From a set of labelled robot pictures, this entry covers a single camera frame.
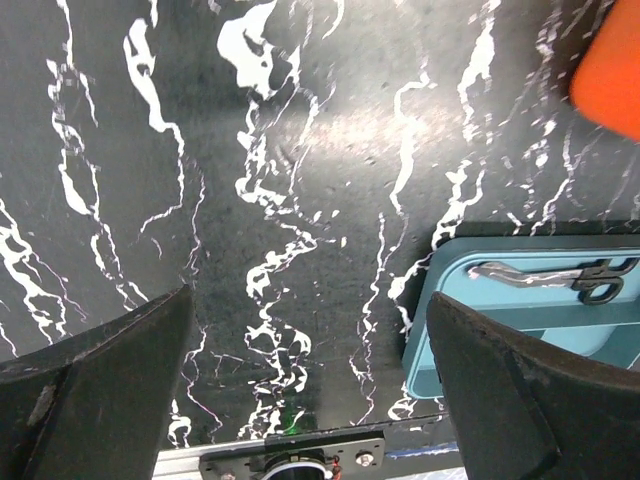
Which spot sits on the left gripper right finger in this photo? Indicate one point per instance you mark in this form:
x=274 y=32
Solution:
x=524 y=409

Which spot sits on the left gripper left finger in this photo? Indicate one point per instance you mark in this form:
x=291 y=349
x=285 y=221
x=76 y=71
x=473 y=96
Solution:
x=95 y=406

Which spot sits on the teal divided tray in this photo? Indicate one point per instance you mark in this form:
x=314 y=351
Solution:
x=606 y=333

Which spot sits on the black handled scissors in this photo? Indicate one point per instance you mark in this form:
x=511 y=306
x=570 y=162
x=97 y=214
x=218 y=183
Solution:
x=596 y=283

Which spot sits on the orange medicine box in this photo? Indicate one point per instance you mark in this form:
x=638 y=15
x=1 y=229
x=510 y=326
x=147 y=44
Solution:
x=605 y=86

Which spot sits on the aluminium frame rail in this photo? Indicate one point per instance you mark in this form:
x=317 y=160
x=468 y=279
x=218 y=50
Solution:
x=422 y=448

